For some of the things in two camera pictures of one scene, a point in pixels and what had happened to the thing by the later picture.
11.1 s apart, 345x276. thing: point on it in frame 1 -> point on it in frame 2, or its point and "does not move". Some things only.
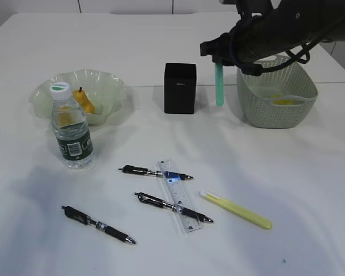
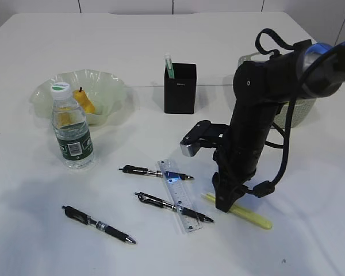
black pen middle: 160,203 does not move
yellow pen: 237,210 does not move
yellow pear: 80,96 does not move
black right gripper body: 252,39 -> 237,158
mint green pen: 219,84 -> 169,65
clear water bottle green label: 71,128 does not move
